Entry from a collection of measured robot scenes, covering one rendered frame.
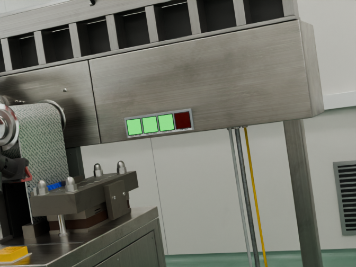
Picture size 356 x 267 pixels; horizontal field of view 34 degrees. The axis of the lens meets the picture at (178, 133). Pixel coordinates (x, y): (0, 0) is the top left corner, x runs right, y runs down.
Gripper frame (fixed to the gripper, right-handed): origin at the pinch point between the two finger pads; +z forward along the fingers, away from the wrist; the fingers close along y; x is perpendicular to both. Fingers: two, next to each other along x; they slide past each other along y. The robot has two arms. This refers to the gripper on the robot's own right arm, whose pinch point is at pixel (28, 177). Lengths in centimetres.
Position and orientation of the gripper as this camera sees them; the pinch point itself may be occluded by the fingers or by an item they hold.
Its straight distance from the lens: 186.5
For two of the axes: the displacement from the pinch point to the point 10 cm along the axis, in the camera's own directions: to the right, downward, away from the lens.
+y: 9.2, -1.0, -3.9
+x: 0.5, -9.3, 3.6
